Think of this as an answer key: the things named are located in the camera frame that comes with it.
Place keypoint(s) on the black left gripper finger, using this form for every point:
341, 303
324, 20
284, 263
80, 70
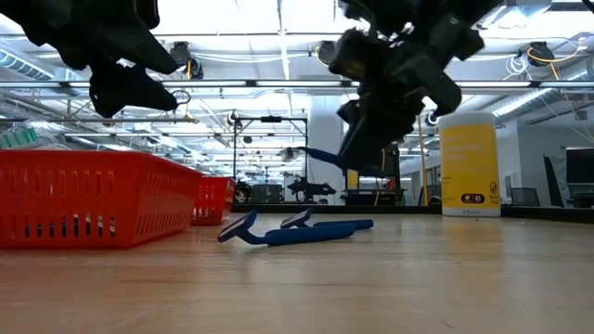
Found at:
125, 93
125, 51

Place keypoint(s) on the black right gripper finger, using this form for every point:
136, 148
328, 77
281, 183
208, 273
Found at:
380, 130
347, 112

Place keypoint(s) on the clear packet green items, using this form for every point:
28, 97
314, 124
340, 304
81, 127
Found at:
18, 138

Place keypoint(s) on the black background robot arm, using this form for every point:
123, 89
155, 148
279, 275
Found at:
308, 189
242, 192

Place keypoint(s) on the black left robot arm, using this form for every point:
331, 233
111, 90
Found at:
151, 9

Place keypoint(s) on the white building column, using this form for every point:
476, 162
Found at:
325, 130

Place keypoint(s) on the small black ceiling reel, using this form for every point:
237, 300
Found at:
431, 120
233, 118

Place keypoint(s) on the black background cabinet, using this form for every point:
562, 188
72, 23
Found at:
392, 185

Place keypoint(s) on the small distant yellow canister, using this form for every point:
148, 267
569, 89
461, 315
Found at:
352, 181

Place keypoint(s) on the long overhead light bar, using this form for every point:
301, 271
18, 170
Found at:
278, 84

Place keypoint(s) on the yellow disinfecting wipes canister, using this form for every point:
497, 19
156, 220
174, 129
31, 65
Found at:
468, 158

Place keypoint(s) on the large red plastic basket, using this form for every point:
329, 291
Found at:
93, 199

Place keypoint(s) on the small red plastic basket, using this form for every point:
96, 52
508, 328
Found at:
215, 199

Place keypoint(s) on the black mesh bin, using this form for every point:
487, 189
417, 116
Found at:
524, 196

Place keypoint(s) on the dark computer monitor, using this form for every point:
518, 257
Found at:
580, 167

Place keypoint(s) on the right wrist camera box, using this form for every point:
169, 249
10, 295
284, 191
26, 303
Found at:
348, 58

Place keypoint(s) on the silver ceiling air duct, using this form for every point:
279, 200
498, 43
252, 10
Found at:
23, 65

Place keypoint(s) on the black background frame rig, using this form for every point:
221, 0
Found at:
271, 119

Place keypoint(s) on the black table edge rail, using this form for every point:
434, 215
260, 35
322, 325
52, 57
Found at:
325, 209

